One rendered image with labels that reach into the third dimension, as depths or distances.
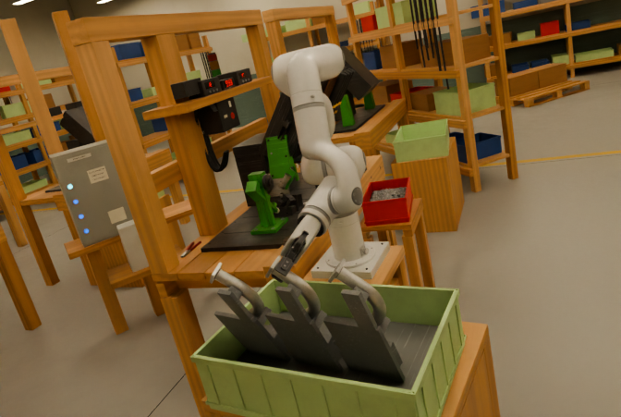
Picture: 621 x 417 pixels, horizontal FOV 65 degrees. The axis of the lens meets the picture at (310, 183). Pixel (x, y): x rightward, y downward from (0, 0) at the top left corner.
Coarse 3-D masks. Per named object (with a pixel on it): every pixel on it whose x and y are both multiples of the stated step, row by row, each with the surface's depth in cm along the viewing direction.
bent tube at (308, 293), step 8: (280, 256) 118; (272, 264) 116; (272, 272) 117; (288, 280) 117; (296, 280) 117; (304, 288) 117; (312, 288) 119; (304, 296) 117; (312, 296) 118; (312, 304) 118; (320, 304) 121; (312, 312) 120
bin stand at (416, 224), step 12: (420, 204) 249; (420, 216) 251; (372, 228) 231; (384, 228) 228; (396, 228) 226; (408, 228) 224; (420, 228) 253; (372, 240) 237; (384, 240) 262; (408, 240) 227; (420, 240) 255; (408, 252) 229; (420, 252) 258; (408, 264) 231; (420, 264) 260; (420, 276) 234; (432, 276) 262
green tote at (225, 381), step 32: (320, 288) 155; (384, 288) 143; (416, 288) 138; (448, 288) 134; (416, 320) 142; (448, 320) 123; (224, 352) 140; (448, 352) 123; (224, 384) 128; (256, 384) 122; (288, 384) 116; (320, 384) 111; (352, 384) 106; (416, 384) 102; (448, 384) 120; (256, 416) 126; (288, 416) 120; (320, 416) 115; (352, 416) 110; (384, 416) 106; (416, 416) 101
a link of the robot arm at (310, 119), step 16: (304, 112) 131; (320, 112) 132; (304, 128) 131; (320, 128) 131; (304, 144) 132; (320, 144) 130; (320, 160) 131; (336, 160) 126; (352, 160) 130; (336, 176) 125; (352, 176) 126; (336, 192) 126; (352, 192) 125; (336, 208) 127; (352, 208) 126
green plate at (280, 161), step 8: (280, 136) 243; (272, 144) 245; (280, 144) 244; (272, 152) 246; (280, 152) 244; (288, 152) 243; (272, 160) 246; (280, 160) 244; (288, 160) 243; (272, 168) 246; (280, 168) 245; (288, 168) 243; (272, 176) 247; (280, 176) 245
